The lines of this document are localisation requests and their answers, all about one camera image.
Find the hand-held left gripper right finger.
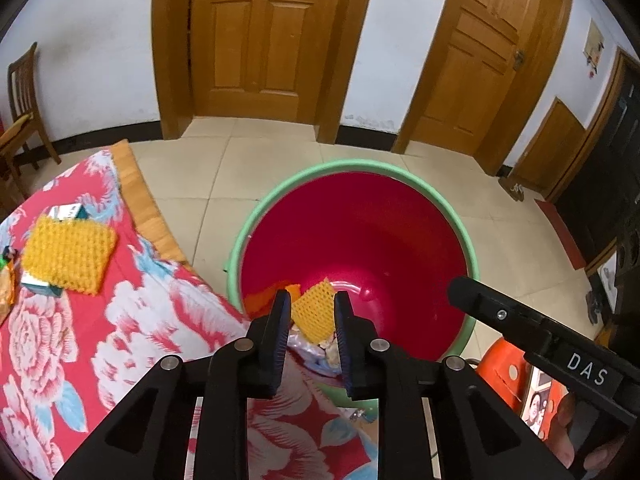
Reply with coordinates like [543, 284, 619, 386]
[334, 291, 576, 480]

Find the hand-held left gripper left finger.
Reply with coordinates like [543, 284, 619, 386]
[55, 290, 293, 480]

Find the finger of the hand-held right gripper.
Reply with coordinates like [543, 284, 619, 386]
[446, 275, 557, 357]

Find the small yellow knitted cloth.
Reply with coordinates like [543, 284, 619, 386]
[291, 279, 337, 343]

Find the red basin with green rim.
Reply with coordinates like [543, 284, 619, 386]
[226, 159, 482, 366]

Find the person's right hand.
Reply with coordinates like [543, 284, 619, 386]
[545, 391, 577, 468]

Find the clear crumpled plastic bag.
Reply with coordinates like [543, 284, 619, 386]
[286, 327, 346, 378]

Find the orange cloth in bucket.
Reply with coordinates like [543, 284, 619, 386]
[243, 287, 275, 318]

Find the orange plastic stool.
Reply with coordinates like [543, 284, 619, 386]
[472, 337, 571, 441]

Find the smartphone with lit screen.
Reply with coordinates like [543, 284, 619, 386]
[520, 365, 553, 436]

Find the red doormat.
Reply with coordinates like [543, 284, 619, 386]
[534, 199, 587, 270]

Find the red floral tablecloth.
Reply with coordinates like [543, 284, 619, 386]
[0, 149, 381, 480]

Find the small plain wooden door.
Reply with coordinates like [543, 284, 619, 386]
[510, 97, 586, 193]

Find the wooden table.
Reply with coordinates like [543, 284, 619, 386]
[110, 140, 188, 263]

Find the large yellow knitted pad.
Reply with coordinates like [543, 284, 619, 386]
[22, 214, 119, 296]

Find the white teal small box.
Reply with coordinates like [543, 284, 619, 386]
[20, 272, 63, 297]
[47, 203, 83, 222]

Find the wooden door with metal latch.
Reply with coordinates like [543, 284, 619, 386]
[392, 0, 576, 177]

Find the orange snack packet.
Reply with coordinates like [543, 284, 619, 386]
[0, 260, 23, 326]

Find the large panelled wooden door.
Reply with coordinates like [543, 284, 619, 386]
[151, 0, 379, 145]

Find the wooden slat-back chair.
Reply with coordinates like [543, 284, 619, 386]
[0, 41, 62, 181]

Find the dark door with wooden frame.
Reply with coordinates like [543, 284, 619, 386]
[545, 47, 640, 276]

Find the wall poster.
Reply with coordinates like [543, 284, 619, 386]
[584, 19, 606, 68]

